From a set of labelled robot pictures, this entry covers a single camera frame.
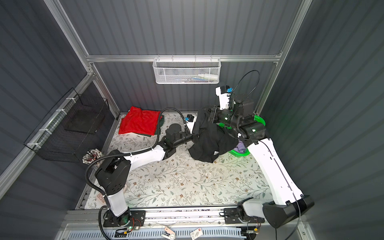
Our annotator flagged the cup of pens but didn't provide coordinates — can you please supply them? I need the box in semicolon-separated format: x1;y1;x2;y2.
82;149;103;165

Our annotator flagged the white wire mesh basket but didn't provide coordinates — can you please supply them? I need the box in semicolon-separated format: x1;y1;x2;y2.
153;58;222;85

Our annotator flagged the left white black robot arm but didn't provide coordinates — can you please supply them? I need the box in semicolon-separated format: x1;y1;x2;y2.
95;124;195;217

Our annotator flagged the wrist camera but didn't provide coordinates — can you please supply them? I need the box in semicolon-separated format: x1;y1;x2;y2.
215;85;233;96
185;114;195;123

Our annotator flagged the pink white remote pad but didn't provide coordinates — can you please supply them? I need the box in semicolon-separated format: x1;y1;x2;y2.
95;191;106;206

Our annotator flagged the purple t shirt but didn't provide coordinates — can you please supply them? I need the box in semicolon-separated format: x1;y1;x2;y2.
234;143;247;154

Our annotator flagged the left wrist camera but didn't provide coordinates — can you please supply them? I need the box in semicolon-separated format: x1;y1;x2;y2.
185;114;195;123

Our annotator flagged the white tag card left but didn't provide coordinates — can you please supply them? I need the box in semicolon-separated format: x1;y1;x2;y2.
161;227;176;240

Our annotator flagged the white spray bottle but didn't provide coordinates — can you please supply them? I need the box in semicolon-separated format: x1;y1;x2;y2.
198;74;219;82

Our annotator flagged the green plastic basket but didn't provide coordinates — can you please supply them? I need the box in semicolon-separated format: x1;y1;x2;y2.
218;115;268;157

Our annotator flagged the black t shirt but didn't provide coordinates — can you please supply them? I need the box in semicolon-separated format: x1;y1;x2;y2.
189;108;238;163

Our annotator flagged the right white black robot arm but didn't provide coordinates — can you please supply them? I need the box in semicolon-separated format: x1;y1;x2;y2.
210;86;315;229

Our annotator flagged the white tag card right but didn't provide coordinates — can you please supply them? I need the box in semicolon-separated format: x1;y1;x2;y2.
190;228;204;240

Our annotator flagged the black wire basket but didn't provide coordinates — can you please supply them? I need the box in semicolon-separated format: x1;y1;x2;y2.
24;84;115;163

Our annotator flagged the red folded t shirt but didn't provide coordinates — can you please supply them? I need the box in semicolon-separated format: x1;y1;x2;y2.
119;106;161;136

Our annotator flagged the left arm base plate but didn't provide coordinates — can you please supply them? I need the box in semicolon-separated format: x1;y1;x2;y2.
102;210;147;228

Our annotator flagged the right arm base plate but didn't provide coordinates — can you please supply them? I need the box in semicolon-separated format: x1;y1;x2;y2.
219;208;265;225

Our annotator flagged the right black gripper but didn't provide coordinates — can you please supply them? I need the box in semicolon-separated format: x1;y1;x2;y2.
203;105;239;130

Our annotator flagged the white tag card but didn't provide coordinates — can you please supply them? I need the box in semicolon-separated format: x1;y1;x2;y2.
161;227;176;240
190;228;204;240

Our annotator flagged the floral table mat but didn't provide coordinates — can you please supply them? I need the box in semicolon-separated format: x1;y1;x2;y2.
84;111;275;210

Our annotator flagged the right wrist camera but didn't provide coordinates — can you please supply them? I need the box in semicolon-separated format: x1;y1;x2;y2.
215;85;233;96

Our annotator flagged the aluminium front rail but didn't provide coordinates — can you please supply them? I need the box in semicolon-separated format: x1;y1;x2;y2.
60;205;235;230

